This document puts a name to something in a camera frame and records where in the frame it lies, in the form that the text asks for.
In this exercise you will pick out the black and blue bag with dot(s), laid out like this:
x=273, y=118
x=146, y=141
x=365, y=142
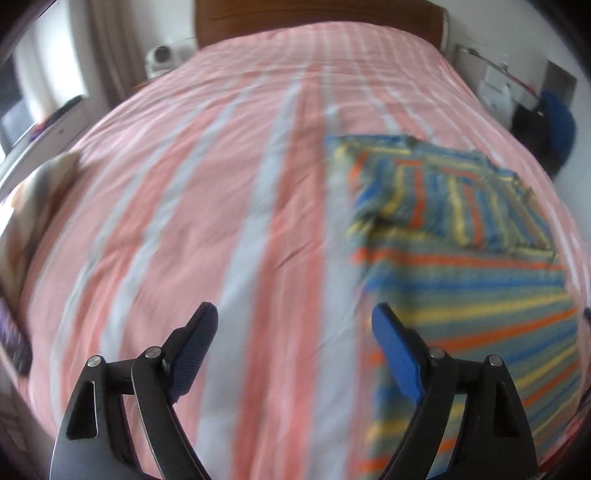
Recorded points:
x=531, y=134

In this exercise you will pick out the chevron striped pillow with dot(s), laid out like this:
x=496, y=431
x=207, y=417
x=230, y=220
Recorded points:
x=37, y=207

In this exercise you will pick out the dark purple cloth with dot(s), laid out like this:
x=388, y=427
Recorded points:
x=11, y=337

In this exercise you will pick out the white desk fan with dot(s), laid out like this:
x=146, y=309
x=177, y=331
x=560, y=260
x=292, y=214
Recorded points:
x=161, y=60

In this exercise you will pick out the blue fleece garment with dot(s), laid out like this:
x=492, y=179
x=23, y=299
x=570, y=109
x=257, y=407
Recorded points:
x=561, y=124

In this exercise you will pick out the pink striped bed cover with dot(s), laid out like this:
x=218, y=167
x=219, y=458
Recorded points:
x=207, y=184

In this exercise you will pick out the beige curtain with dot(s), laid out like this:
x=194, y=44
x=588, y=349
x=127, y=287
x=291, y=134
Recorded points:
x=111, y=46

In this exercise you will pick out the wooden headboard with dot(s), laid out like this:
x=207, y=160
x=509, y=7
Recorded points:
x=277, y=14

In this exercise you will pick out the striped knit sweater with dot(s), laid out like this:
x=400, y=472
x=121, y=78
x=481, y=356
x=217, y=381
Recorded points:
x=461, y=286

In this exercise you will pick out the white plastic bag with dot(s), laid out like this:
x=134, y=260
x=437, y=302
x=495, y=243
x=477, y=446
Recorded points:
x=498, y=101

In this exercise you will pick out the white window bench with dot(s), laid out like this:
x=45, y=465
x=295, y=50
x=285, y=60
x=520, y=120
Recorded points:
x=60, y=134

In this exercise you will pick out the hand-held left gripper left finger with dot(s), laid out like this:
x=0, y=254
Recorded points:
x=196, y=350

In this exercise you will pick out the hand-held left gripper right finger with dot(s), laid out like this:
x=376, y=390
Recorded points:
x=397, y=357

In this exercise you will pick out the window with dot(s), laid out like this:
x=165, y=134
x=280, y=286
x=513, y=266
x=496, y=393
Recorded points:
x=11, y=110

